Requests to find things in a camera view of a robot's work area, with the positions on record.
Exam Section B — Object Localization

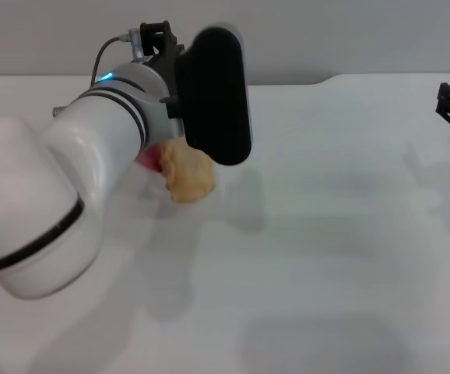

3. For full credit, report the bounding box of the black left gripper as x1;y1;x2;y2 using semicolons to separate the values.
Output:
139;19;185;79

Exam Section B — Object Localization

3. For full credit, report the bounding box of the pink plastic bowl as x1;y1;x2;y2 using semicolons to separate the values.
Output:
138;146;164;173

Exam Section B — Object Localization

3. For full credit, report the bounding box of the striped orange bread roll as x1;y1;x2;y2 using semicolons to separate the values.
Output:
157;139;216;204

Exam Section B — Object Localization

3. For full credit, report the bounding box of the left arm cable with connector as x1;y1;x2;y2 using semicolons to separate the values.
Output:
91;26;150;85

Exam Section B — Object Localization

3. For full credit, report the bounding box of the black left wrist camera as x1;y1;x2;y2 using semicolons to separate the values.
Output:
174;26;254;167

